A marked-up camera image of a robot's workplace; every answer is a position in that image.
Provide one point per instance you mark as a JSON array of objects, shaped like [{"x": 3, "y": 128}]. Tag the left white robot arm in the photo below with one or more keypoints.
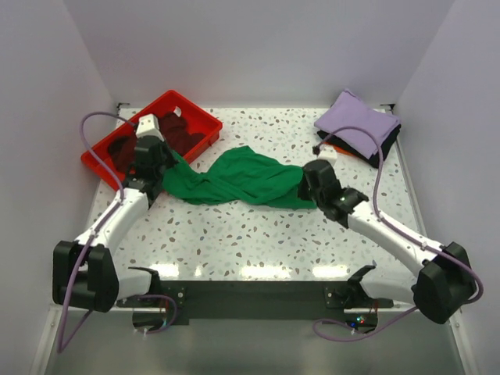
[{"x": 83, "y": 273}]

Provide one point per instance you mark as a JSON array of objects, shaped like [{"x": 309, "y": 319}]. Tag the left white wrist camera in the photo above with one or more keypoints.
[{"x": 148, "y": 125}]

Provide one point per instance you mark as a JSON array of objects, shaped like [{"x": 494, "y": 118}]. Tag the folded orange t shirt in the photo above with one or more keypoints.
[{"x": 340, "y": 150}]

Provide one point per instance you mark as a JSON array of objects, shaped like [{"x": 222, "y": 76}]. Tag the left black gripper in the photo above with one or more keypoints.
[{"x": 171, "y": 161}]

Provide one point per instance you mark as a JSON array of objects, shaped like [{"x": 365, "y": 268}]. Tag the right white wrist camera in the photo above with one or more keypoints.
[{"x": 326, "y": 153}]

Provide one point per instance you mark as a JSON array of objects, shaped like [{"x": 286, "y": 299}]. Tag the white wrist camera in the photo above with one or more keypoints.
[
  {"x": 148, "y": 125},
  {"x": 326, "y": 153}
]

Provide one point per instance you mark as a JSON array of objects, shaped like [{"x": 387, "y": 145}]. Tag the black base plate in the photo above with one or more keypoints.
[{"x": 266, "y": 300}]

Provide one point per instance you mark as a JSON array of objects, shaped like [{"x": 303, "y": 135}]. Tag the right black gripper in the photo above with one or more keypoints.
[{"x": 301, "y": 191}]

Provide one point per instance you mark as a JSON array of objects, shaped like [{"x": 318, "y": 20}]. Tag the dark red t shirt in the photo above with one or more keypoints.
[{"x": 173, "y": 128}]

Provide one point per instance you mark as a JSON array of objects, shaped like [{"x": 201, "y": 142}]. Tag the white tag in bin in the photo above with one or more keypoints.
[{"x": 178, "y": 111}]

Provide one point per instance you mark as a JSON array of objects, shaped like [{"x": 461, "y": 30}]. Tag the folded black t shirt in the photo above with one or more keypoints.
[{"x": 384, "y": 150}]

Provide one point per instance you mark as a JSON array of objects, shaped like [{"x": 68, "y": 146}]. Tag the green t shirt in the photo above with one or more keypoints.
[{"x": 239, "y": 174}]

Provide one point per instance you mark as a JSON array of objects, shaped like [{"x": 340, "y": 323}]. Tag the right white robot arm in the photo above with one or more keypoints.
[{"x": 444, "y": 277}]

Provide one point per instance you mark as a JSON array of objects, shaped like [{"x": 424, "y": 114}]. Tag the folded lilac t shirt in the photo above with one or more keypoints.
[{"x": 350, "y": 111}]

